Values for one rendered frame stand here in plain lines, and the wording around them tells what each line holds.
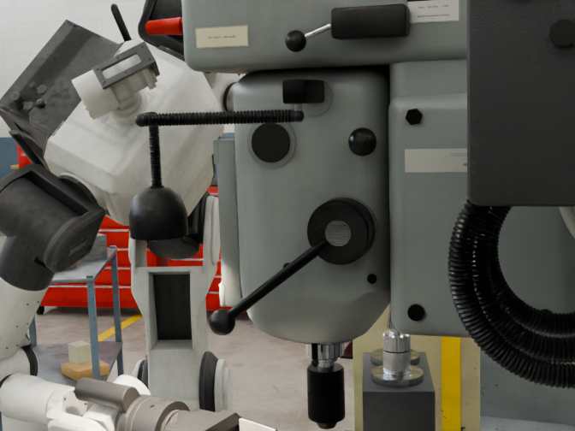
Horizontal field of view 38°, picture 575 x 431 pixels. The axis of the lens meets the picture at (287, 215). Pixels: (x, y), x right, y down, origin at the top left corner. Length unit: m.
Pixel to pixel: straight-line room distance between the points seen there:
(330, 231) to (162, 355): 0.87
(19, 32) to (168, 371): 10.45
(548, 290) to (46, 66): 0.91
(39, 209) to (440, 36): 0.70
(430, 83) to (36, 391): 0.81
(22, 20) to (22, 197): 10.66
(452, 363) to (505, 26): 2.29
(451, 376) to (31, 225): 1.84
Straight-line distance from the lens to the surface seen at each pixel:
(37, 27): 11.84
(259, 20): 0.91
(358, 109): 0.90
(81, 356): 4.22
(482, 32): 0.62
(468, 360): 2.84
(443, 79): 0.88
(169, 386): 1.71
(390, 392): 1.43
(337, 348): 1.04
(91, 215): 1.33
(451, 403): 2.89
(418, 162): 0.87
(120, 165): 1.31
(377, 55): 0.88
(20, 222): 1.32
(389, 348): 1.45
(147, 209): 1.02
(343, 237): 0.88
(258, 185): 0.94
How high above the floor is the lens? 1.60
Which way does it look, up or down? 8 degrees down
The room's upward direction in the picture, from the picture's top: 2 degrees counter-clockwise
